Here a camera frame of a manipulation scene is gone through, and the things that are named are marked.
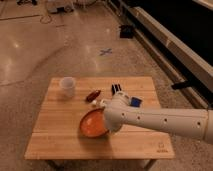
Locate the orange ceramic bowl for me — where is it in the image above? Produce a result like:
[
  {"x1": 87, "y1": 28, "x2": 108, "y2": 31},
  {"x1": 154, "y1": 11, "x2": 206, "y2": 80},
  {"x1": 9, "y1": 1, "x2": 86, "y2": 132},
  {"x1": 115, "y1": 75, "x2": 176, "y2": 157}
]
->
[{"x1": 79, "y1": 108, "x2": 108, "y2": 138}]

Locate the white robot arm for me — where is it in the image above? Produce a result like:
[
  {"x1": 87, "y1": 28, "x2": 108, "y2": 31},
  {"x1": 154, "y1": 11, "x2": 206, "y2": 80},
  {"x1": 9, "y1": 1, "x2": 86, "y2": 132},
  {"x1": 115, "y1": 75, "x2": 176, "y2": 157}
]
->
[{"x1": 103, "y1": 91, "x2": 213, "y2": 144}]

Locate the dark red small object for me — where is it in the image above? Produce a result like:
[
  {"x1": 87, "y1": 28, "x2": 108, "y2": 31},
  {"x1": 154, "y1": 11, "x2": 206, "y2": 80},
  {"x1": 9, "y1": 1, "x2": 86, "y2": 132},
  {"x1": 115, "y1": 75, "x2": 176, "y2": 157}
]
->
[{"x1": 86, "y1": 90, "x2": 101, "y2": 102}]

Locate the translucent plastic cup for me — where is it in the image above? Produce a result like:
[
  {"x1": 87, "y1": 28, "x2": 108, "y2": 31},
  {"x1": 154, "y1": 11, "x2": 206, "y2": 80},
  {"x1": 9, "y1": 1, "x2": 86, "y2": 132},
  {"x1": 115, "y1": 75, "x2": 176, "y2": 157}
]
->
[{"x1": 59, "y1": 77, "x2": 76, "y2": 97}]

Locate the black box on floor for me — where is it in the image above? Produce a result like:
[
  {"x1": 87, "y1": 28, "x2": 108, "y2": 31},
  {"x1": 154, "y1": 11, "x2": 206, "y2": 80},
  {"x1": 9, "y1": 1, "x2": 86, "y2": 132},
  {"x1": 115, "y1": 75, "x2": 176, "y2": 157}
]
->
[{"x1": 120, "y1": 25, "x2": 134, "y2": 38}]

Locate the wooden folding table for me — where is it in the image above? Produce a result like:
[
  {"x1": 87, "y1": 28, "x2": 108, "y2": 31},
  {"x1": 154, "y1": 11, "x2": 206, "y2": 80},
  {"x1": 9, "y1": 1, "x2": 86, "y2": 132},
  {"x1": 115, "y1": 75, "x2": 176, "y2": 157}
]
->
[{"x1": 25, "y1": 77, "x2": 175, "y2": 161}]

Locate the white device on floor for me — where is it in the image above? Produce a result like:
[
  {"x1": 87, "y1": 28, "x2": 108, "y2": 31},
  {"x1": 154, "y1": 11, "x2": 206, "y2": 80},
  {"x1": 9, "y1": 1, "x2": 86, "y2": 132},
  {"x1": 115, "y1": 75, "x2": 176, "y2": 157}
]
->
[{"x1": 45, "y1": 0, "x2": 74, "y2": 13}]

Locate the cable on floor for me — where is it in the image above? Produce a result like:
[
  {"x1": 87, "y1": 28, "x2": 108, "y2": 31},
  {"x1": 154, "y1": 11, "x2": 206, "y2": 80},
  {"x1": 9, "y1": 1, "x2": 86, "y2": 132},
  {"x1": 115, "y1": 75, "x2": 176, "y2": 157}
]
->
[{"x1": 39, "y1": 0, "x2": 54, "y2": 25}]

